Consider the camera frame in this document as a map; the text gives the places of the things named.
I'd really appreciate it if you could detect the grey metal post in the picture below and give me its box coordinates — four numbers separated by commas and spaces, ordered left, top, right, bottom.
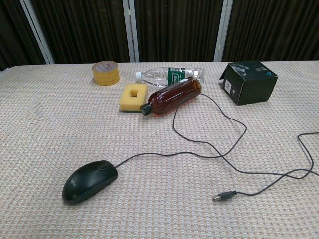
122, 0, 140, 63
213, 0, 234, 62
19, 0, 55, 64

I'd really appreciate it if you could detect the clear water bottle green label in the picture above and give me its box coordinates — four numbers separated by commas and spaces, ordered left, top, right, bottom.
135, 66, 205, 88

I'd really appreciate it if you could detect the yellow sponge with square hole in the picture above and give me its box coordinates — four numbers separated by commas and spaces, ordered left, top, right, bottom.
119, 83, 149, 113

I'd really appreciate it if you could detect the brown liquid bottle black cap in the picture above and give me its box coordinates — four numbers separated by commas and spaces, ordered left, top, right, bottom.
140, 76, 202, 118

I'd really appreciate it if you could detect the beige woven tablecloth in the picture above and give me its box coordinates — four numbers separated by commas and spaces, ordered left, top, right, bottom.
0, 60, 319, 239

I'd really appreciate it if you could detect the yellow packing tape roll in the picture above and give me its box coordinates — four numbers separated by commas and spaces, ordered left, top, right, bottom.
91, 60, 121, 87

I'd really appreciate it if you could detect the black cardboard box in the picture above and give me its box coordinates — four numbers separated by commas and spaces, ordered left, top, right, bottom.
218, 60, 278, 106

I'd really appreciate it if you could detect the black computer mouse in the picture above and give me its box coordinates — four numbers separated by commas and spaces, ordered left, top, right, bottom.
61, 160, 119, 206

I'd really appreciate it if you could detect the black mouse cable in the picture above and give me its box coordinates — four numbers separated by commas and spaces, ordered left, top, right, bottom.
114, 93, 319, 202

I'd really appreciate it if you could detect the dark curtain panel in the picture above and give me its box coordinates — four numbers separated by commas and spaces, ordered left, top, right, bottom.
0, 0, 47, 72
222, 0, 319, 62
133, 0, 223, 63
30, 0, 131, 64

